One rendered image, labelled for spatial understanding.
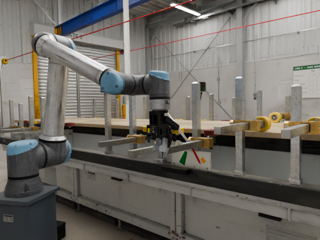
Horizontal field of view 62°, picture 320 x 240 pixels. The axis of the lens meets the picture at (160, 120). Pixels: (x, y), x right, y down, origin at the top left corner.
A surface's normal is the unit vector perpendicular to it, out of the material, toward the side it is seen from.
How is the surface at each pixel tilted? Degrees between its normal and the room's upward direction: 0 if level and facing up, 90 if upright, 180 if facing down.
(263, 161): 90
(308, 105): 90
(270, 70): 90
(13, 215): 90
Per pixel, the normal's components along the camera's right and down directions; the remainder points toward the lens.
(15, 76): 0.72, 0.02
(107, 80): -0.45, 0.09
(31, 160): 0.86, 0.01
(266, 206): -0.65, 0.05
